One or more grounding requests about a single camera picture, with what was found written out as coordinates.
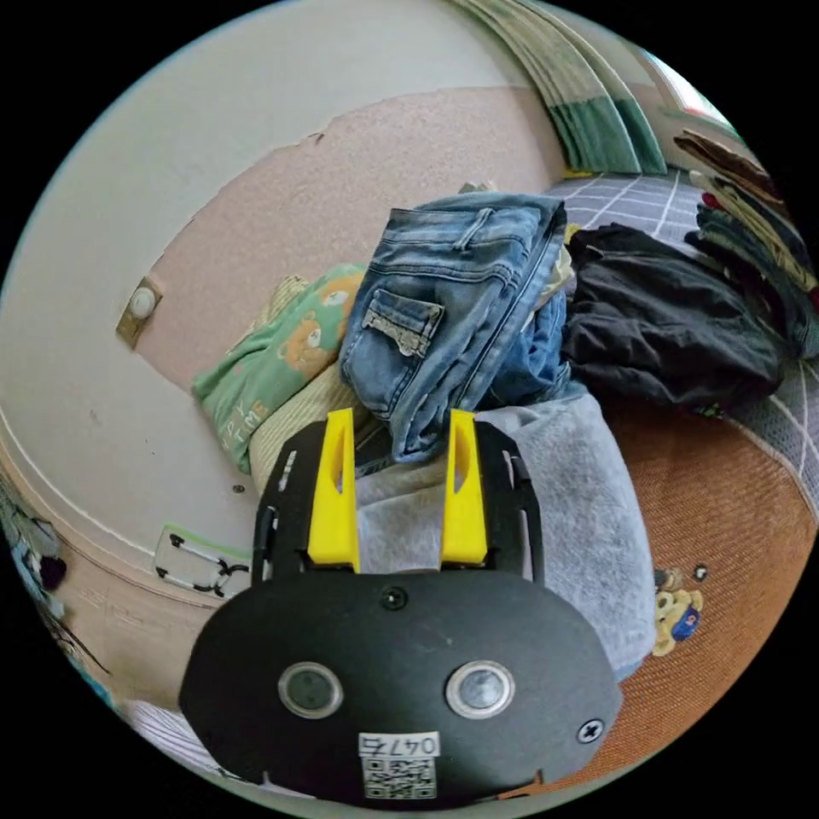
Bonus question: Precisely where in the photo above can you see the heaped pile of clothes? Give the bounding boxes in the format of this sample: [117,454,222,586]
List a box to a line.
[485,222,789,418]

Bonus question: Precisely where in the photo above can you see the green pillow with bear print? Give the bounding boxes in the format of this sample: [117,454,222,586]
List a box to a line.
[191,263,367,476]

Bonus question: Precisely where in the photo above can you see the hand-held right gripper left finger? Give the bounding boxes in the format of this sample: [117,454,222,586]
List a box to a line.
[306,407,362,573]

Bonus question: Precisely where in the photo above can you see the window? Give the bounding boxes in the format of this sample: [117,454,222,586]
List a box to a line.
[639,48,743,139]

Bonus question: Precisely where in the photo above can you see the light blue jeans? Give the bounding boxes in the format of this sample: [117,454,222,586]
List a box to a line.
[339,191,571,465]

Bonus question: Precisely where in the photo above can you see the folded pile of clothes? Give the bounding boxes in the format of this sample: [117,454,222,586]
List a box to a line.
[672,129,819,359]

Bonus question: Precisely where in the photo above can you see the grey fleece cloth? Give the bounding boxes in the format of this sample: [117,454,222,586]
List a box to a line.
[353,393,659,674]

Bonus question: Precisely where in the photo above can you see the bed with orange woven mat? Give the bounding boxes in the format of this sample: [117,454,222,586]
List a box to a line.
[498,171,819,801]

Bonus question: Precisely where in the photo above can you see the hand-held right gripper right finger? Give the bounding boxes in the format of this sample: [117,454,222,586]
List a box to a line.
[440,409,490,568]

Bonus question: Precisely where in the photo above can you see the beige woven pillow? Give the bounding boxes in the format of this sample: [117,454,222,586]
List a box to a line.
[249,364,388,497]

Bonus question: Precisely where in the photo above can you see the green and white curtain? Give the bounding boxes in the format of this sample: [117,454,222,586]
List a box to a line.
[447,0,670,177]

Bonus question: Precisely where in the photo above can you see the round wall switch with plate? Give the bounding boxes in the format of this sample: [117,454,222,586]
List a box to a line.
[114,278,165,350]

